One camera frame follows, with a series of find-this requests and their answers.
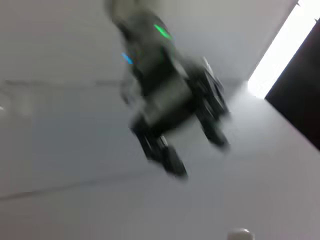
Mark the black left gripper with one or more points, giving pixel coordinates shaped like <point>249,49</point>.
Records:
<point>162,95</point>

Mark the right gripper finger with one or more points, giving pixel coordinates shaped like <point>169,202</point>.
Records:
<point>302,90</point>

